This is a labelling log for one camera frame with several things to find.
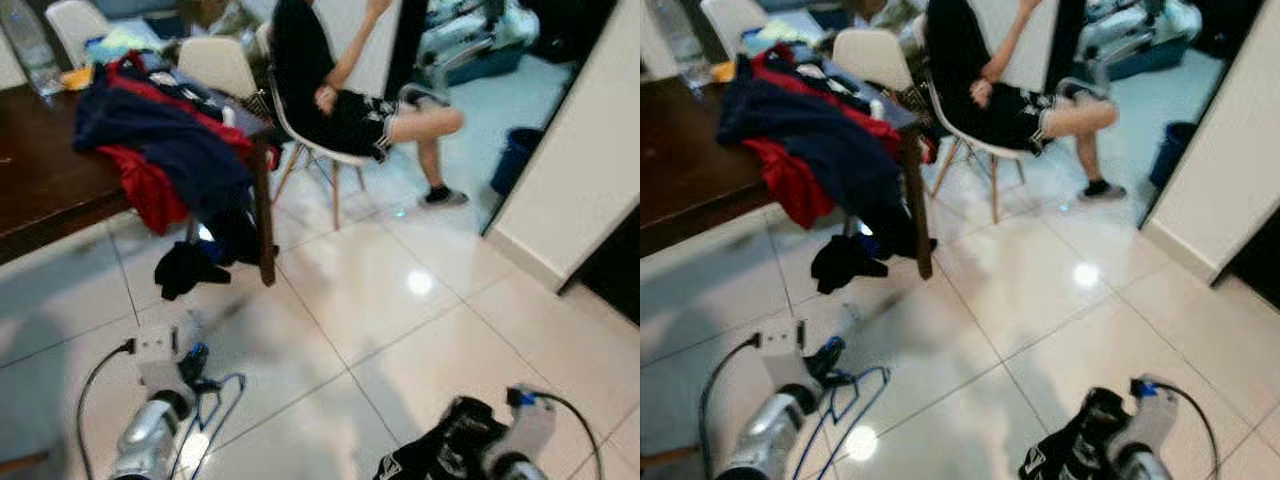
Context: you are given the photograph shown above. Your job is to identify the blue wire hanger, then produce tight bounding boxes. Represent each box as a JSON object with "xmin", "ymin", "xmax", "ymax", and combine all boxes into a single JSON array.
[
  {"xmin": 790, "ymin": 365, "xmax": 893, "ymax": 480},
  {"xmin": 170, "ymin": 372, "xmax": 248, "ymax": 480}
]

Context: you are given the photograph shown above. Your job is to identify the black white printed garment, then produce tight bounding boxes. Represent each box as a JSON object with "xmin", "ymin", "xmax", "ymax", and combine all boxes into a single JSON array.
[
  {"xmin": 1018, "ymin": 387, "xmax": 1136, "ymax": 480},
  {"xmin": 373, "ymin": 397, "xmax": 511, "ymax": 480}
]

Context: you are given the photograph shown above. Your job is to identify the black cloth garment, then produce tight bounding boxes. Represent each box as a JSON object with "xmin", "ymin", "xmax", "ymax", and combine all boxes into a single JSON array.
[
  {"xmin": 153, "ymin": 240, "xmax": 233, "ymax": 301},
  {"xmin": 810, "ymin": 235, "xmax": 889, "ymax": 294}
]

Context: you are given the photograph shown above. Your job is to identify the red garment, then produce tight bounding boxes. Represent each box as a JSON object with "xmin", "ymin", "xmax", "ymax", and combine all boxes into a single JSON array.
[
  {"xmin": 740, "ymin": 45, "xmax": 941, "ymax": 229},
  {"xmin": 97, "ymin": 50, "xmax": 283, "ymax": 236}
]

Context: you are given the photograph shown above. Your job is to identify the navy blue garment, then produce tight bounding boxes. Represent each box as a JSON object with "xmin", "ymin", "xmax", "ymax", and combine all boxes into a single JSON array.
[
  {"xmin": 72, "ymin": 65, "xmax": 263, "ymax": 266},
  {"xmin": 715, "ymin": 55, "xmax": 916, "ymax": 259}
]

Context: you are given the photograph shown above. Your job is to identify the white chair wooden legs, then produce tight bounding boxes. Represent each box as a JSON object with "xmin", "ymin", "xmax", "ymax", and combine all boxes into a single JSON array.
[
  {"xmin": 255, "ymin": 22, "xmax": 401, "ymax": 231},
  {"xmin": 832, "ymin": 28, "xmax": 916, "ymax": 93},
  {"xmin": 700, "ymin": 0, "xmax": 766, "ymax": 59},
  {"xmin": 45, "ymin": 0, "xmax": 111, "ymax": 69},
  {"xmin": 178, "ymin": 37, "xmax": 259, "ymax": 101},
  {"xmin": 915, "ymin": 25, "xmax": 1046, "ymax": 223}
]

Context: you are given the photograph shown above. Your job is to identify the dark wooden table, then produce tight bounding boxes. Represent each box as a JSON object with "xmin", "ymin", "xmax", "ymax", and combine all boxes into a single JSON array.
[
  {"xmin": 640, "ymin": 75, "xmax": 936, "ymax": 281},
  {"xmin": 0, "ymin": 85, "xmax": 279, "ymax": 288}
]

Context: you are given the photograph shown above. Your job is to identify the teal cloth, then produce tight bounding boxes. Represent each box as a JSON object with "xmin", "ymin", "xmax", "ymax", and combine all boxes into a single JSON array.
[
  {"xmin": 740, "ymin": 20, "xmax": 821, "ymax": 56},
  {"xmin": 85, "ymin": 25, "xmax": 166, "ymax": 63}
]

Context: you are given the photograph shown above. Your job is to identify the seated person black clothes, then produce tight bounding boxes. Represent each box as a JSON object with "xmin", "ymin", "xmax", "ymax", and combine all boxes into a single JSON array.
[
  {"xmin": 270, "ymin": 0, "xmax": 471, "ymax": 208},
  {"xmin": 925, "ymin": 0, "xmax": 1129, "ymax": 201}
]

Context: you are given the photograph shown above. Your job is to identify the clear plastic bottle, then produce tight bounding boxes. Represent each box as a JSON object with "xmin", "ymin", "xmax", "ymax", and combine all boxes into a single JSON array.
[
  {"xmin": 0, "ymin": 0, "xmax": 63, "ymax": 96},
  {"xmin": 655, "ymin": 0, "xmax": 716, "ymax": 86}
]

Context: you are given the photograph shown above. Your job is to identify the blue bucket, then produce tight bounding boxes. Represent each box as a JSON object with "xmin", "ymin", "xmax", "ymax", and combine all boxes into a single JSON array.
[
  {"xmin": 1148, "ymin": 122, "xmax": 1196, "ymax": 189},
  {"xmin": 490, "ymin": 127, "xmax": 546, "ymax": 196}
]

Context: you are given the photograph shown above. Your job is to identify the bed with blue base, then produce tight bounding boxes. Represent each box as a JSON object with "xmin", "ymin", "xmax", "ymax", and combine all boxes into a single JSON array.
[
  {"xmin": 415, "ymin": 0, "xmax": 546, "ymax": 86},
  {"xmin": 1075, "ymin": 0, "xmax": 1206, "ymax": 81}
]

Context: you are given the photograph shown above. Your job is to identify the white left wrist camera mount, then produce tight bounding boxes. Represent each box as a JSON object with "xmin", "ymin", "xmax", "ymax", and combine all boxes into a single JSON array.
[
  {"xmin": 133, "ymin": 322, "xmax": 196, "ymax": 396},
  {"xmin": 758, "ymin": 318, "xmax": 813, "ymax": 391}
]

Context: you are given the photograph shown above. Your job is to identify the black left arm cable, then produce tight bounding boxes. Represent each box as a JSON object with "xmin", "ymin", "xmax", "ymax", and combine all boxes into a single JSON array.
[
  {"xmin": 696, "ymin": 333, "xmax": 763, "ymax": 480},
  {"xmin": 75, "ymin": 338, "xmax": 136, "ymax": 480}
]

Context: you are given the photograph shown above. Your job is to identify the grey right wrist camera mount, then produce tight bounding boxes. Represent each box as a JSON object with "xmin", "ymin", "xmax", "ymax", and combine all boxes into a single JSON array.
[
  {"xmin": 1108, "ymin": 385, "xmax": 1181, "ymax": 459},
  {"xmin": 495, "ymin": 395, "xmax": 557, "ymax": 463}
]

